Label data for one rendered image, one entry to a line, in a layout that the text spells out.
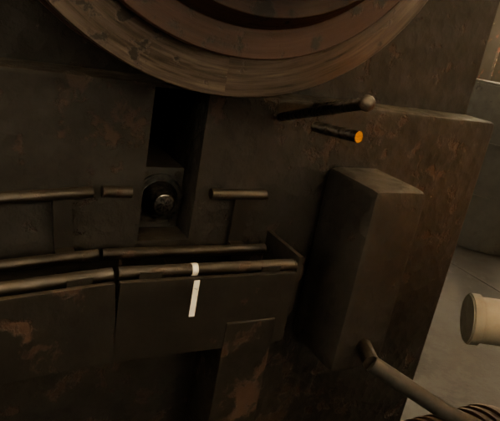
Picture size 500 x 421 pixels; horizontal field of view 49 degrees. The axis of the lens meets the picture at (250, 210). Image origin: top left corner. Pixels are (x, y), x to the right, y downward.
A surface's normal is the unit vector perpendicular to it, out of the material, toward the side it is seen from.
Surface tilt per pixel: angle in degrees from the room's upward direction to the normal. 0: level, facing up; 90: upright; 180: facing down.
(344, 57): 90
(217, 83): 90
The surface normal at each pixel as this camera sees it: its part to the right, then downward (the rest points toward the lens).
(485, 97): -0.84, 0.03
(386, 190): 0.33, -0.72
